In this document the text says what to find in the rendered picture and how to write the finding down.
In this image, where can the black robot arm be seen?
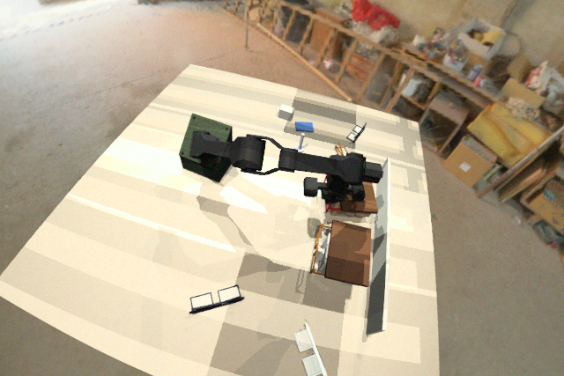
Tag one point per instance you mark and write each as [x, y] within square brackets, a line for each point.
[247, 152]

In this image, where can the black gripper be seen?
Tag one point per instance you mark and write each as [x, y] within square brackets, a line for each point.
[332, 191]

